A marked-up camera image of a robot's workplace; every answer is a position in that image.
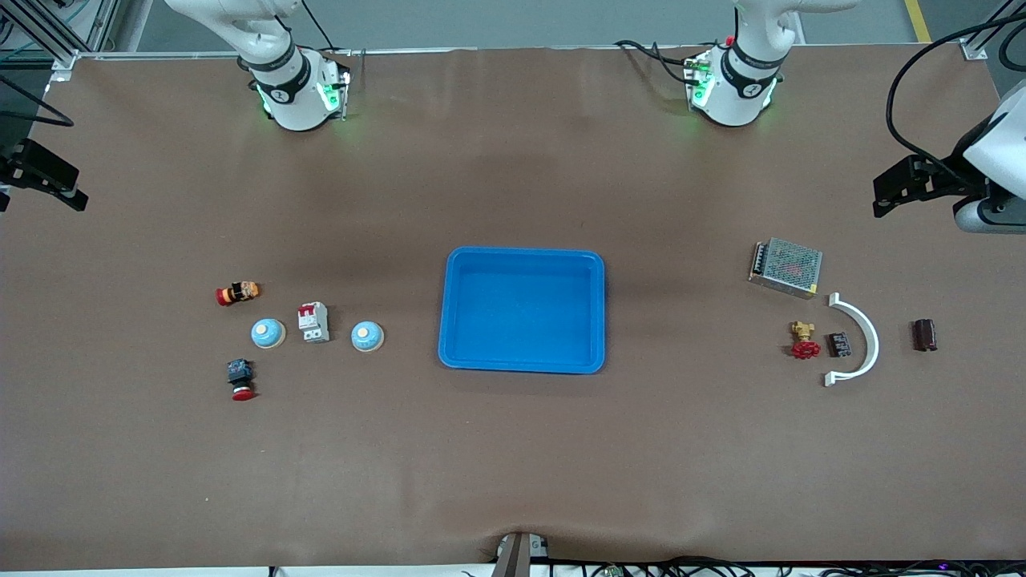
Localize brass valve red handle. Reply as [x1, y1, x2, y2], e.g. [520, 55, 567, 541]
[789, 321, 822, 360]

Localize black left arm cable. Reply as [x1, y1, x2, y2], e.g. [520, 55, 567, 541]
[886, 16, 1026, 181]

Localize white curved plastic bracket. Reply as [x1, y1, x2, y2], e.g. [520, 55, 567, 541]
[824, 293, 880, 388]

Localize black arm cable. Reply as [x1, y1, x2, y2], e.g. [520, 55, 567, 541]
[886, 16, 1026, 181]
[0, 76, 75, 129]

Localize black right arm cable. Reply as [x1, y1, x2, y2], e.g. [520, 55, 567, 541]
[0, 76, 75, 129]

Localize black base cables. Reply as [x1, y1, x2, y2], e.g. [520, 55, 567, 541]
[615, 38, 698, 85]

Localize brown table mat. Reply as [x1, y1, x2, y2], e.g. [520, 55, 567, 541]
[0, 44, 1026, 571]

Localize orange emergency stop button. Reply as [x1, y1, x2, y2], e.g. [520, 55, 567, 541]
[216, 280, 261, 307]

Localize metal mesh power supply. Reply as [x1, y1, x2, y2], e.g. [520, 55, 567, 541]
[748, 237, 824, 300]

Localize blue plastic tray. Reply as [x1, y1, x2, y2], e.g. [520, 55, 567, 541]
[438, 246, 607, 375]

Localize white red circuit breaker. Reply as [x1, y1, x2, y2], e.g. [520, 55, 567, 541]
[297, 301, 331, 345]

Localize aluminium frame post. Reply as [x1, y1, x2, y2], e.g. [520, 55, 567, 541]
[0, 0, 121, 81]
[960, 0, 1026, 62]

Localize blue black emergency stop button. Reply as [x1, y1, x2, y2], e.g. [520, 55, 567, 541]
[227, 359, 257, 401]

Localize light blue desk bell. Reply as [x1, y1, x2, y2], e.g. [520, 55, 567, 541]
[251, 317, 287, 350]
[350, 321, 386, 354]

